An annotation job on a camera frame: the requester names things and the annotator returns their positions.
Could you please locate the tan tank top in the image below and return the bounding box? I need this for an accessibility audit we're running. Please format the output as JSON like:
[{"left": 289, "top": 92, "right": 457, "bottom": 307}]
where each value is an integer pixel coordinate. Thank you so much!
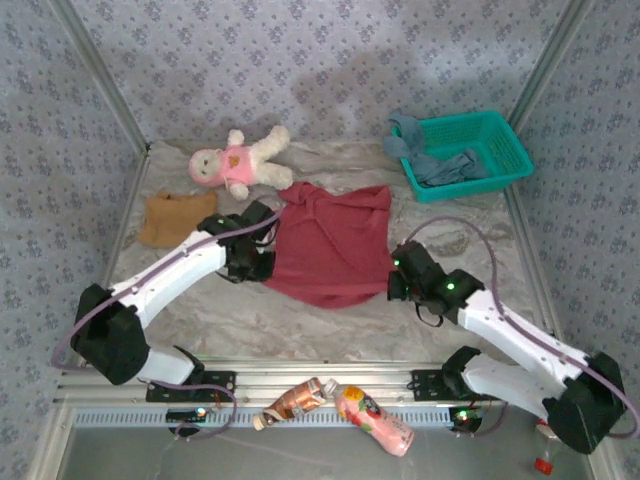
[{"left": 137, "top": 191, "right": 219, "bottom": 249}]

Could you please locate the red tank top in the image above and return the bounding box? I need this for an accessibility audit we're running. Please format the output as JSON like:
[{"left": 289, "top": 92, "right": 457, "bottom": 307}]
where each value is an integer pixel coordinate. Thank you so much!
[{"left": 262, "top": 180, "right": 394, "bottom": 311}]

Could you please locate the blue tank top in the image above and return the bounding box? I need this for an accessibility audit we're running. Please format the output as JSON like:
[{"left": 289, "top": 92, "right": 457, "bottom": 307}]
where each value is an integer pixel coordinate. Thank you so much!
[{"left": 383, "top": 110, "right": 490, "bottom": 189}]

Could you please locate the teal plastic basket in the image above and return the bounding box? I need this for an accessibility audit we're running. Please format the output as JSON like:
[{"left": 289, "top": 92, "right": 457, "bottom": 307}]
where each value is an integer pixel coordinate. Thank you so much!
[{"left": 392, "top": 109, "right": 535, "bottom": 204}]

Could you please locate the white plush doll pink outfit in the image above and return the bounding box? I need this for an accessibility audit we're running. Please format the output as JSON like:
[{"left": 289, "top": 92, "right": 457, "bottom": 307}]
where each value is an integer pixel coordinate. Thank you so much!
[{"left": 188, "top": 124, "right": 294, "bottom": 201}]

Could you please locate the pink drink bottle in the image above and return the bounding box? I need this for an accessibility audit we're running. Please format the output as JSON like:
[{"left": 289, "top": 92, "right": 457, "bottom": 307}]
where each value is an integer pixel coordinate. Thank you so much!
[{"left": 324, "top": 379, "right": 415, "bottom": 457}]

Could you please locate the brown drink bottle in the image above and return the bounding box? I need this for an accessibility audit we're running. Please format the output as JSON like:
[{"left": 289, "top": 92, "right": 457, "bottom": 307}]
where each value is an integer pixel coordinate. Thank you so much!
[{"left": 251, "top": 376, "right": 329, "bottom": 431}]

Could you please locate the clear cola bottle red label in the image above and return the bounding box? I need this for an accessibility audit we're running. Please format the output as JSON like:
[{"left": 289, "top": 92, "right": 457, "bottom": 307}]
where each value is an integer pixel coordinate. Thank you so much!
[{"left": 533, "top": 422, "right": 564, "bottom": 475}]

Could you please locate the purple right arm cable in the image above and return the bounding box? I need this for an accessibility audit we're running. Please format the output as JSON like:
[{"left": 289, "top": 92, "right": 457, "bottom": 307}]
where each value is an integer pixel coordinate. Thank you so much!
[{"left": 407, "top": 214, "right": 640, "bottom": 441}]

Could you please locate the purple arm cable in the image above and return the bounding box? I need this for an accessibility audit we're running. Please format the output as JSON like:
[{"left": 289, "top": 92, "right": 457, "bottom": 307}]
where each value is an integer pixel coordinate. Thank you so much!
[
  {"left": 407, "top": 214, "right": 640, "bottom": 441},
  {"left": 52, "top": 209, "right": 281, "bottom": 442}
]

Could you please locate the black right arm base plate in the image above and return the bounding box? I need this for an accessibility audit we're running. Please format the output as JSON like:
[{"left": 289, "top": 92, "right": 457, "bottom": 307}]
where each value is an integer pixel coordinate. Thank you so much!
[{"left": 409, "top": 368, "right": 474, "bottom": 401}]

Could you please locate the aluminium frame cross rail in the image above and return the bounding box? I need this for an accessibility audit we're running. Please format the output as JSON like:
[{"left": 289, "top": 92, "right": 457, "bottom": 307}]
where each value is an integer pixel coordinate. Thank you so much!
[{"left": 53, "top": 360, "right": 599, "bottom": 407}]

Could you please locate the aluminium side rail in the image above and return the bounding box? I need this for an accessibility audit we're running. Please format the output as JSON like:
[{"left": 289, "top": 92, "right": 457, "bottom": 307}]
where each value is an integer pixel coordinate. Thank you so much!
[
  {"left": 494, "top": 142, "right": 571, "bottom": 364},
  {"left": 74, "top": 144, "right": 151, "bottom": 366}
]

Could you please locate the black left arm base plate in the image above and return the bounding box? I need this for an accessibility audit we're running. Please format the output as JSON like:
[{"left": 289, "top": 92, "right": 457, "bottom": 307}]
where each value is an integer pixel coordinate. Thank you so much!
[{"left": 146, "top": 370, "right": 237, "bottom": 403}]

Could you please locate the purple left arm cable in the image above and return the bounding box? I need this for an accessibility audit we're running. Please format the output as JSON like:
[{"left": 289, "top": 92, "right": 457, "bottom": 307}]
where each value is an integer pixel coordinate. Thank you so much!
[{"left": 52, "top": 209, "right": 281, "bottom": 442}]

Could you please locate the grey slotted cable duct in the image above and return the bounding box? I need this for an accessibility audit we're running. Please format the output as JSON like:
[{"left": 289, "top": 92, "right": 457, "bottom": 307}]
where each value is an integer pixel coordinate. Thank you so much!
[{"left": 73, "top": 408, "right": 486, "bottom": 430}]

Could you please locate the aluminium frame post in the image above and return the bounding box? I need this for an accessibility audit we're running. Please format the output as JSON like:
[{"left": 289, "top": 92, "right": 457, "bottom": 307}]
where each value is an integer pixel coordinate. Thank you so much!
[
  {"left": 497, "top": 0, "right": 596, "bottom": 151},
  {"left": 48, "top": 0, "right": 152, "bottom": 151}
]

